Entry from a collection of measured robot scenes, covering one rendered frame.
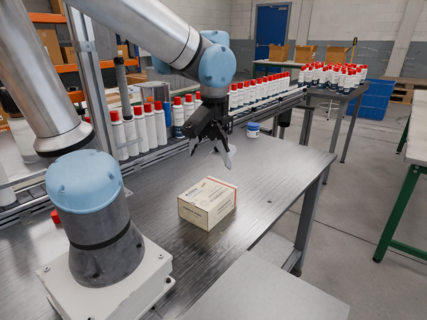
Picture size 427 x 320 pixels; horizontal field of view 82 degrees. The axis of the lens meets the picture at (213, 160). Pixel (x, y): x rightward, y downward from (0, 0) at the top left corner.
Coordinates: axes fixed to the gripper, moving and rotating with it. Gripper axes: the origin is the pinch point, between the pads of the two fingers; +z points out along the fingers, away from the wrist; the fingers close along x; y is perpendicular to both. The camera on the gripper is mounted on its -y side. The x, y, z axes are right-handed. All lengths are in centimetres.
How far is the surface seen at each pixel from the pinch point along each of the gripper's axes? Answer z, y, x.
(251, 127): 10, 65, 20
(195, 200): 10.1, -5.8, 0.3
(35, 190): 13, -31, 49
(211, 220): 14.1, -6.0, -6.2
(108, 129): -7.6, -12.4, 30.3
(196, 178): 17.1, 13.3, 16.2
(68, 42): -25, 193, 480
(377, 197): 96, 192, -50
